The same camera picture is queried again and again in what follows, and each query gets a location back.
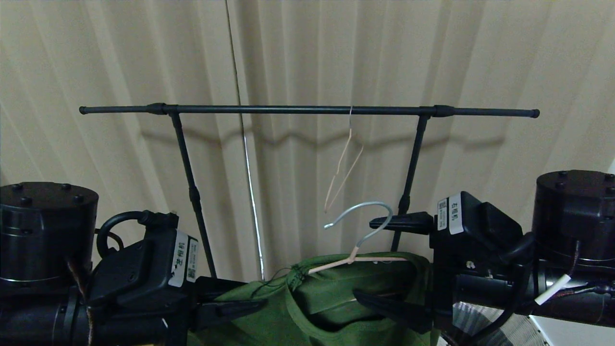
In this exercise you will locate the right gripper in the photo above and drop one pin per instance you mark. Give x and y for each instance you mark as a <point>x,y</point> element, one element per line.
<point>442,269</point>

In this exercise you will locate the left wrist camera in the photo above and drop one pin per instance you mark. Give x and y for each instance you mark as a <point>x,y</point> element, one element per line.
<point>129,274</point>

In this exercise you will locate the white laundry basket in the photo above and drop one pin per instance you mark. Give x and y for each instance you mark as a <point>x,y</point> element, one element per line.
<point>519,331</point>

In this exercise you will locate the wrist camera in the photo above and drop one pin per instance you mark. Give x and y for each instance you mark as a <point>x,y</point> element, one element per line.
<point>490,226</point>
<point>129,274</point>

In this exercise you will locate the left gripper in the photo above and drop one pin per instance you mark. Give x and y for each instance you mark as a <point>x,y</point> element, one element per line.
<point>182,307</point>

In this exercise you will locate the black clothes rack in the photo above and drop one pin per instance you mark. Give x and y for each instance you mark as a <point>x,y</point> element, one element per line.
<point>288,109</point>

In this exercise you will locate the beige curtain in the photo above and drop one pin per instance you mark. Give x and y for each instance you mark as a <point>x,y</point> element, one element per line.
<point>144,57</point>

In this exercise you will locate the green long-sleeved shirt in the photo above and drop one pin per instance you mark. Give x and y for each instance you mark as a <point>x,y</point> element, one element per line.
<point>269,317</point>

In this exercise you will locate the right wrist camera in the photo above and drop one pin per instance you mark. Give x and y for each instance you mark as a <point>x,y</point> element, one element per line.
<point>490,226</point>

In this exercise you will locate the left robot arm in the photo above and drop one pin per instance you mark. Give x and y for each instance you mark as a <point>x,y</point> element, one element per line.
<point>43,230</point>

